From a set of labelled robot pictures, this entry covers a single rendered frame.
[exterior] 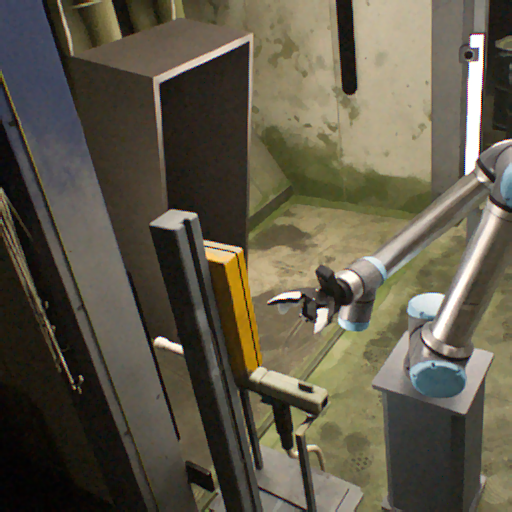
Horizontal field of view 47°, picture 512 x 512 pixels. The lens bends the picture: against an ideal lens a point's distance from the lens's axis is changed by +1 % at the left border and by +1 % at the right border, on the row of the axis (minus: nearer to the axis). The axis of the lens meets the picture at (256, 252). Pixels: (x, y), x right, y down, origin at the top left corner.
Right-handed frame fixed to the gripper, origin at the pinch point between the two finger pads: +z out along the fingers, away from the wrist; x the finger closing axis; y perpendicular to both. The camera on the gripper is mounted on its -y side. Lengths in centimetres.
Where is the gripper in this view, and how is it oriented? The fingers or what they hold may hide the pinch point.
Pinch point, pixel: (289, 316)
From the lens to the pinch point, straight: 143.5
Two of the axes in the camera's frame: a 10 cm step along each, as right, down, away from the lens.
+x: -7.2, -4.3, 5.5
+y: -0.8, 8.4, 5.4
